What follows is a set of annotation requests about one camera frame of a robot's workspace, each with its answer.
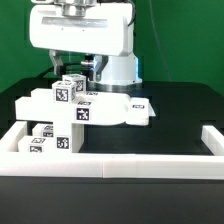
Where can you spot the white U-shaped obstacle fence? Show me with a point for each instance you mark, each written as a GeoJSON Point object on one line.
{"type": "Point", "coordinates": [15, 163]}

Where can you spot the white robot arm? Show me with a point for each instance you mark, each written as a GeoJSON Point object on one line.
{"type": "Point", "coordinates": [120, 71]}

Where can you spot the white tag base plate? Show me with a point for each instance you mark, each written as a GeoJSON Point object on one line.
{"type": "Point", "coordinates": [151, 112]}

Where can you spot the white chair seat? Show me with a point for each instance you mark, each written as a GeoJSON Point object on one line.
{"type": "Point", "coordinates": [68, 137]}

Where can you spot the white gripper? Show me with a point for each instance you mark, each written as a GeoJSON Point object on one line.
{"type": "Point", "coordinates": [104, 30]}

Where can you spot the white tagged cube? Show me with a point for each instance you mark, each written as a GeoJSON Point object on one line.
{"type": "Point", "coordinates": [79, 79]}
{"type": "Point", "coordinates": [64, 91]}

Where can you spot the white chair back frame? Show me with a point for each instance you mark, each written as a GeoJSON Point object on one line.
{"type": "Point", "coordinates": [91, 108]}

